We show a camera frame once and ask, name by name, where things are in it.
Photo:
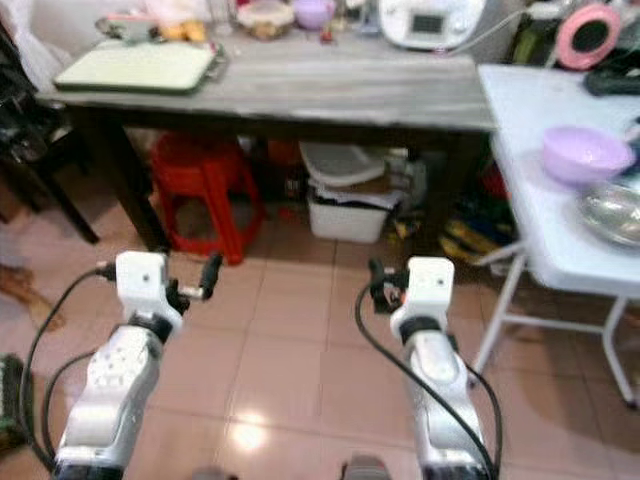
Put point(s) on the black item on table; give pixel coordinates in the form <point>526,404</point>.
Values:
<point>615,80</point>

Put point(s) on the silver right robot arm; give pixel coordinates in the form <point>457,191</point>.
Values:
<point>445,400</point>

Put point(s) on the white kitchen appliance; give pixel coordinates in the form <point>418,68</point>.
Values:
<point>425,22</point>

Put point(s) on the glass bowl with food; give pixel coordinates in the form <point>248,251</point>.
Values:
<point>265,20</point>

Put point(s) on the white plastic basin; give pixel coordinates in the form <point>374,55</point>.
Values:
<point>340,160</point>

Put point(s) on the large purple bowl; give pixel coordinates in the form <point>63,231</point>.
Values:
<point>585,155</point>

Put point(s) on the white plastic bin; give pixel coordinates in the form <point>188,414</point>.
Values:
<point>345,220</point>

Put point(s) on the yellow green packages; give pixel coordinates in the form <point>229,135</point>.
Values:
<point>470,238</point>

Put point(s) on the white folding table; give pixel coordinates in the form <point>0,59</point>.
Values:
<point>530,200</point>

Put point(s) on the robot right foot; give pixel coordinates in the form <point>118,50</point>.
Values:
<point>365,469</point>

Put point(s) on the black chair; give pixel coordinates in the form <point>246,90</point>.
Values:
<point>30,120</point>

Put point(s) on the small purple bowl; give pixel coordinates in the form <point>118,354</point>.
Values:
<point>313,12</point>

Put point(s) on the green crate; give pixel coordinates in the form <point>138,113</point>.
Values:
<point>8,400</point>

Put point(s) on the person's bare foot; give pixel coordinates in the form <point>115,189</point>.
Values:
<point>35,295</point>

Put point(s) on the pale green tray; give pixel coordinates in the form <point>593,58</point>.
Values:
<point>140,68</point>

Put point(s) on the yellow food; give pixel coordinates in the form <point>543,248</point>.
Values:
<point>185,30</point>

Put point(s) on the dark green bag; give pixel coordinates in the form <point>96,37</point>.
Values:
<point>530,30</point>

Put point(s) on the white plastic bag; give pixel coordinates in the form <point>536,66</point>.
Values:
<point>35,50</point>

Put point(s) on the pink round frame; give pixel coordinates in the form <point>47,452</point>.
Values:
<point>567,45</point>

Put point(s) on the metal bowl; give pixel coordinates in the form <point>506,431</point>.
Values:
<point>615,215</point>

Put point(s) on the red plastic stool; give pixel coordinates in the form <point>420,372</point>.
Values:
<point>205,170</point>

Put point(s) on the dark table with grey top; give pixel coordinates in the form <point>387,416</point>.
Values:
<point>260,95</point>

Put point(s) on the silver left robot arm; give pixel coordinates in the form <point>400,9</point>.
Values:
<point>110,400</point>

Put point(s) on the grey kitchen item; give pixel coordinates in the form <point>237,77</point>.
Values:
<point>125,27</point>

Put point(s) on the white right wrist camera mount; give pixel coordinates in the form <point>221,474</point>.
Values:
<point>428,290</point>

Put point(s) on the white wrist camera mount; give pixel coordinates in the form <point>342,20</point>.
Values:
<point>428,290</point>
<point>142,280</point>

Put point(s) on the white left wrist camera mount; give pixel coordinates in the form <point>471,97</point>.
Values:
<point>142,280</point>

